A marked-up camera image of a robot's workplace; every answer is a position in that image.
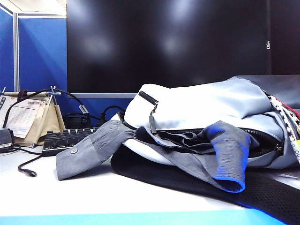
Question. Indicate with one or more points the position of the light gray backpack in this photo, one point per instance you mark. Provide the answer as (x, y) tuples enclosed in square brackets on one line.
[(199, 103)]

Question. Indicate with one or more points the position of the black computer monitor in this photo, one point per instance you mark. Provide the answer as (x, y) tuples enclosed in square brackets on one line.
[(286, 35), (164, 47)]

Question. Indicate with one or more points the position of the black power brick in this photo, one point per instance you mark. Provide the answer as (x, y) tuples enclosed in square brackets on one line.
[(75, 122)]

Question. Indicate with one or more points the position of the black mechanical keyboard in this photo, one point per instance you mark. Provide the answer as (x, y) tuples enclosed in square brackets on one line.
[(61, 140)]

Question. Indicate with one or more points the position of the desk calendar with beige stand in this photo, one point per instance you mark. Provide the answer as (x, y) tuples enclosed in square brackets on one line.
[(21, 117)]

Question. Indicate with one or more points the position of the dark gray adapter box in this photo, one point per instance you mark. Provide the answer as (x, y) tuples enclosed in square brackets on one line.
[(5, 138)]

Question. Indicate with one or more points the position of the yellow-green hang tag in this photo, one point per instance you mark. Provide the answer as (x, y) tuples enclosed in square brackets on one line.
[(296, 145)]

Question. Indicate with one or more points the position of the white paper sheets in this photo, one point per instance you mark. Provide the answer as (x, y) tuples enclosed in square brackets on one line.
[(293, 177)]

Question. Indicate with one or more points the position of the silver partition frame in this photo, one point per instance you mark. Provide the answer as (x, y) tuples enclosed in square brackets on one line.
[(16, 58)]

